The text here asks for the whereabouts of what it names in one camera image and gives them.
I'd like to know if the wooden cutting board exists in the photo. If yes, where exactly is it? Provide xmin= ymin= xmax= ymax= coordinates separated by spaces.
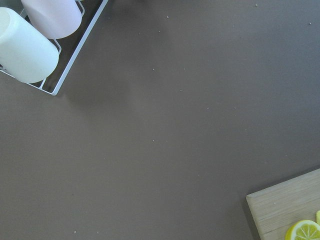
xmin=246 ymin=169 xmax=320 ymax=240

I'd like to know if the lemon slice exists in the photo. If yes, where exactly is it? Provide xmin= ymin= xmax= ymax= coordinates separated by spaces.
xmin=316 ymin=210 xmax=320 ymax=225
xmin=284 ymin=220 xmax=320 ymax=240

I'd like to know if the white wire cup rack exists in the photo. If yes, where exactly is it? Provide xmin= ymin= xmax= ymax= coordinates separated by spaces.
xmin=0 ymin=0 xmax=108 ymax=96

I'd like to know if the pink upturned cup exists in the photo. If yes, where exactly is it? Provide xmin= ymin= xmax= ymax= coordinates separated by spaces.
xmin=21 ymin=0 xmax=82 ymax=39

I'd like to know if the white upturned cup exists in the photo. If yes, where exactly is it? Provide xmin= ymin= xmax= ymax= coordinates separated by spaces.
xmin=0 ymin=7 xmax=59 ymax=84

